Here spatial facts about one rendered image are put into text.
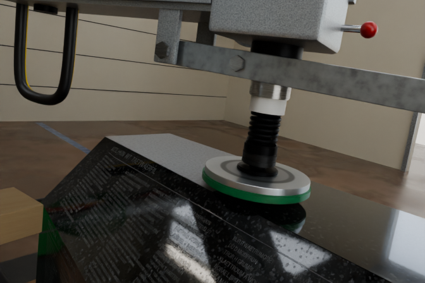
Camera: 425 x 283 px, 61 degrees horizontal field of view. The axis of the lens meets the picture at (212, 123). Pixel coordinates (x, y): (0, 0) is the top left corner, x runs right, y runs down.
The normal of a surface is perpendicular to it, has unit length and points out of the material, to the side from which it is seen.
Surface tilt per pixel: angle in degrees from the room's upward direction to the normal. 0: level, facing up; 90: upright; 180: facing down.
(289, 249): 45
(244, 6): 90
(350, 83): 90
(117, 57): 90
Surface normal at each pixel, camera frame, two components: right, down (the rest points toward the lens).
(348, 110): -0.72, 0.01
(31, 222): 0.81, 0.20
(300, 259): -0.42, -0.69
